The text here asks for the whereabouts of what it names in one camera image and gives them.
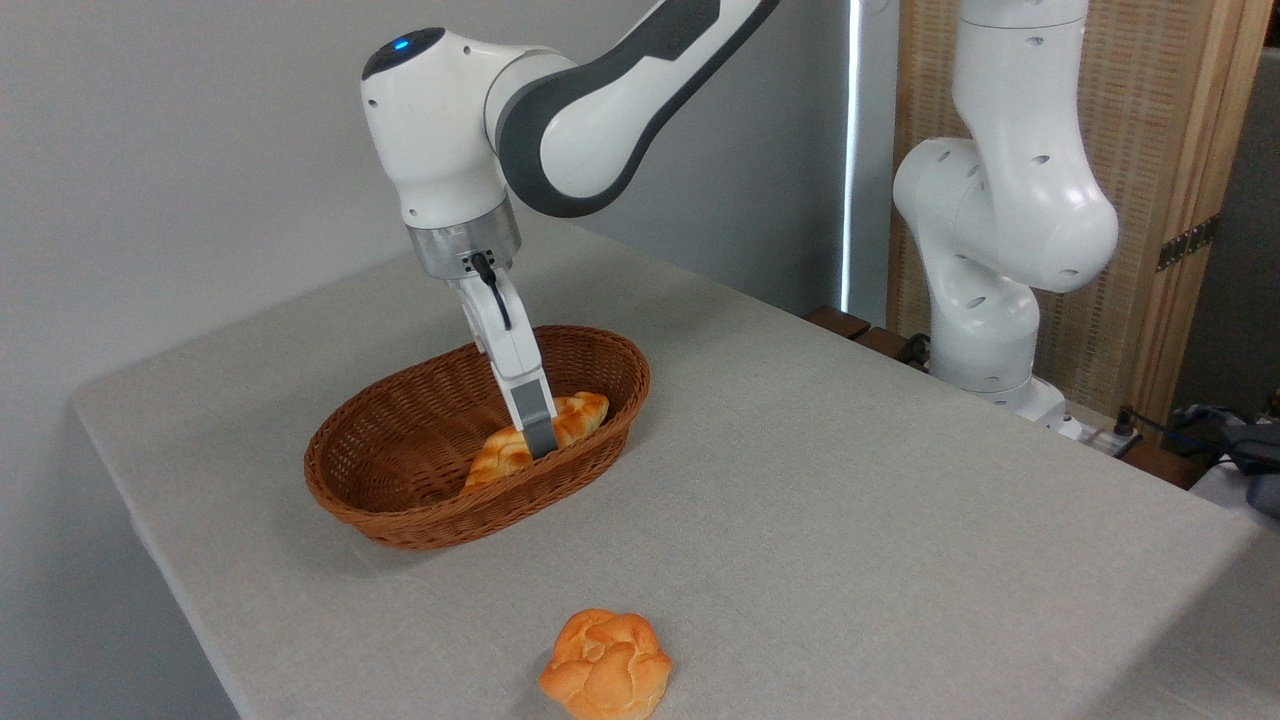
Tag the metal screen hinge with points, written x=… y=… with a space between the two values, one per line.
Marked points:
x=1188 y=243

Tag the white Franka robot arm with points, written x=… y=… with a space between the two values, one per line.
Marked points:
x=1000 y=200

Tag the round knotted bread bun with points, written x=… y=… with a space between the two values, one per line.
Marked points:
x=605 y=668

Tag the wooden woven folding screen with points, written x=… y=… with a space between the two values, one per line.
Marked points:
x=1170 y=120

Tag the bright window strip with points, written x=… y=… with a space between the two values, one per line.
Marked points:
x=852 y=150

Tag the long braided bread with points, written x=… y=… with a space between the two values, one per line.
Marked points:
x=495 y=455

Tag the dark wooden base platform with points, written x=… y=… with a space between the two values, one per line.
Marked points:
x=860 y=335

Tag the dark grey-blue bag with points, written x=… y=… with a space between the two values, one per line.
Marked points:
x=1240 y=445

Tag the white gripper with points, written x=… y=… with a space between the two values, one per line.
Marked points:
x=505 y=335

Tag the grey tablecloth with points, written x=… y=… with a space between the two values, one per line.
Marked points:
x=850 y=520

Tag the brown wicker basket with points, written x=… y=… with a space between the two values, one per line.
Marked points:
x=400 y=460

